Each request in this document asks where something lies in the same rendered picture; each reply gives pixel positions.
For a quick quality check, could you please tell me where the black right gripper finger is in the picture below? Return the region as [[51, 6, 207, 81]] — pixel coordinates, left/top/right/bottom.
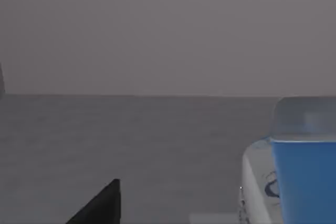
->
[[65, 178, 121, 224]]

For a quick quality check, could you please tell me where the dark grey cabinet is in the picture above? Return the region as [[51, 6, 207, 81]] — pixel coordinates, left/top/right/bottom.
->
[[0, 62, 6, 95]]

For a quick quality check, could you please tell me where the blue and white bottle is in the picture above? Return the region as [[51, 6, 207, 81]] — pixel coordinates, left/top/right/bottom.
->
[[238, 96, 336, 224]]

